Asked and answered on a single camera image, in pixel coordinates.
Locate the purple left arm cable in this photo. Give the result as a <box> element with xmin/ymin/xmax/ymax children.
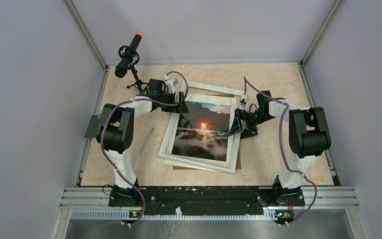
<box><xmin>99</xmin><ymin>71</ymin><xmax>189</xmax><ymax>228</ymax></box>

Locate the white picture frame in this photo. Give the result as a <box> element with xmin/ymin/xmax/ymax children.
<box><xmin>159</xmin><ymin>82</ymin><xmax>246</xmax><ymax>173</ymax></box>

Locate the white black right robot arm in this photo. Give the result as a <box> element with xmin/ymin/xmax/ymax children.
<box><xmin>229</xmin><ymin>91</ymin><xmax>331</xmax><ymax>205</ymax></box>

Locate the grey lego baseplate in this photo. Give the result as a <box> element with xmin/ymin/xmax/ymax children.
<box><xmin>85</xmin><ymin>115</ymin><xmax>101</xmax><ymax>138</ymax></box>

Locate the volcano photo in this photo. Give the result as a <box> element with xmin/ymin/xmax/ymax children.
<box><xmin>171</xmin><ymin>101</ymin><xmax>231</xmax><ymax>162</ymax></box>

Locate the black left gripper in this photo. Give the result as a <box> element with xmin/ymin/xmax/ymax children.
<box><xmin>158</xmin><ymin>91</ymin><xmax>189</xmax><ymax>114</ymax></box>

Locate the black microphone tripod stand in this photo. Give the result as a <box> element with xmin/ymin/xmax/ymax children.
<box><xmin>126</xmin><ymin>66</ymin><xmax>149</xmax><ymax>96</ymax></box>

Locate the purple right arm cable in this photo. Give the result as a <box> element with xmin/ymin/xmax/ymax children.
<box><xmin>242</xmin><ymin>76</ymin><xmax>318</xmax><ymax>227</ymax></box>

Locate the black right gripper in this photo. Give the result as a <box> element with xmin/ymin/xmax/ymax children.
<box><xmin>228</xmin><ymin>109</ymin><xmax>275</xmax><ymax>140</ymax></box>

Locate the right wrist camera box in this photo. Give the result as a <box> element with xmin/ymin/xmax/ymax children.
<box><xmin>238</xmin><ymin>99</ymin><xmax>251</xmax><ymax>113</ymax></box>

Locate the brown frame backing board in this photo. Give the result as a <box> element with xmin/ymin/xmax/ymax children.
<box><xmin>172</xmin><ymin>151</ymin><xmax>242</xmax><ymax>170</ymax></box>

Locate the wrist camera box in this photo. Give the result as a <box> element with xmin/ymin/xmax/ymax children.
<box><xmin>238</xmin><ymin>99</ymin><xmax>251</xmax><ymax>113</ymax></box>
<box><xmin>164</xmin><ymin>75</ymin><xmax>179</xmax><ymax>94</ymax></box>

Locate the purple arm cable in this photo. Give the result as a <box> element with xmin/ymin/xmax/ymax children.
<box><xmin>242</xmin><ymin>76</ymin><xmax>318</xmax><ymax>227</ymax></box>
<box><xmin>99</xmin><ymin>71</ymin><xmax>189</xmax><ymax>228</ymax></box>

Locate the black microphone orange tip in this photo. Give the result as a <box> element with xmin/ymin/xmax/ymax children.
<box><xmin>115</xmin><ymin>33</ymin><xmax>142</xmax><ymax>78</ymax></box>

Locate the aluminium front rail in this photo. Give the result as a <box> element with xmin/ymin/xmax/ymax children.
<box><xmin>52</xmin><ymin>186</ymin><xmax>372</xmax><ymax>239</ymax></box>

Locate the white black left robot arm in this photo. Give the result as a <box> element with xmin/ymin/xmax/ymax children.
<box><xmin>95</xmin><ymin>78</ymin><xmax>189</xmax><ymax>206</ymax></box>

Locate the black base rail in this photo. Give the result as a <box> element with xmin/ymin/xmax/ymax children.
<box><xmin>108</xmin><ymin>186</ymin><xmax>306</xmax><ymax>216</ymax></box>

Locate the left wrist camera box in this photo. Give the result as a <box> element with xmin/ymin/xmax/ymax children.
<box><xmin>164</xmin><ymin>75</ymin><xmax>179</xmax><ymax>94</ymax></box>

